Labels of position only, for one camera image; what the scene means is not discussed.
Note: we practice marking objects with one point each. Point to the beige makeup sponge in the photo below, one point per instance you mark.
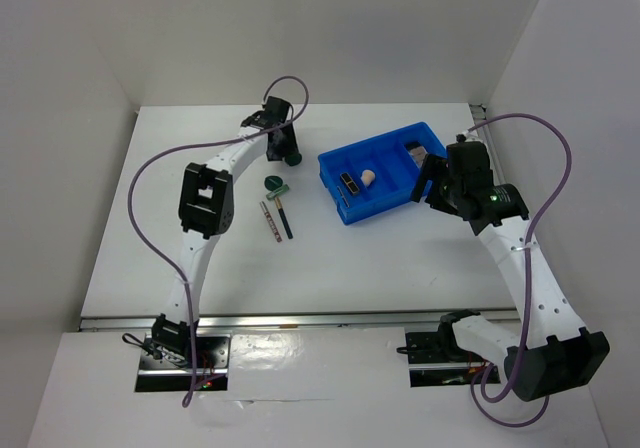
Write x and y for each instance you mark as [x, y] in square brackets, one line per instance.
[367, 177]

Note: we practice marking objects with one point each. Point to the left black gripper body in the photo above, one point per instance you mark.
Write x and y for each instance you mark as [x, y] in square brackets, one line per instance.
[283, 134]

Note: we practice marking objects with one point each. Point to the green gold mascara pen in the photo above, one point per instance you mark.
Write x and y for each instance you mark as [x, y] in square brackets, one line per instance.
[283, 217]

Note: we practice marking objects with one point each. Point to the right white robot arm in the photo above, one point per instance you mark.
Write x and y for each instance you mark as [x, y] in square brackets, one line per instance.
[555, 351]

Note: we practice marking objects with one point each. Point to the black square powder compact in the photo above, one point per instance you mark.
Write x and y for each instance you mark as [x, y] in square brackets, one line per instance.
[414, 145]

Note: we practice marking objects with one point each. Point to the green clear lipstick tube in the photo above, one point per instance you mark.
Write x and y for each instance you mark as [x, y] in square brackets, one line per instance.
[278, 192]

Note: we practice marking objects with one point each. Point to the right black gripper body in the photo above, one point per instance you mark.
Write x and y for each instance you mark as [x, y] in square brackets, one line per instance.
[447, 187]

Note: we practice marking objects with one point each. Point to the red lip gloss tube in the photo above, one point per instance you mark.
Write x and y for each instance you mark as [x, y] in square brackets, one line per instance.
[272, 225]

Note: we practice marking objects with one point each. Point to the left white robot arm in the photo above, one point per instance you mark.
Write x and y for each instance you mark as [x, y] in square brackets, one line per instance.
[206, 212]

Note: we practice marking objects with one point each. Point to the clear eyeshadow palette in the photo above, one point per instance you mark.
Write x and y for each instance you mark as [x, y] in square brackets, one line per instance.
[418, 154]

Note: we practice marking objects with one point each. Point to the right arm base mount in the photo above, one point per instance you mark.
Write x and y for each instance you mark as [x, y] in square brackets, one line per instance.
[430, 365]

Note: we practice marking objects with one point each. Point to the aluminium front rail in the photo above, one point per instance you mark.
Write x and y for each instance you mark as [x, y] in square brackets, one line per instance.
[276, 321]

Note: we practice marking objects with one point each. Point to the blue plastic divided bin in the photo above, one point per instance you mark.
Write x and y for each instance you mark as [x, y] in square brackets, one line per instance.
[385, 154]

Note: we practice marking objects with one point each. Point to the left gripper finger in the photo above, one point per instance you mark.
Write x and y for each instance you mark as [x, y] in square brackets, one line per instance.
[291, 149]
[273, 152]

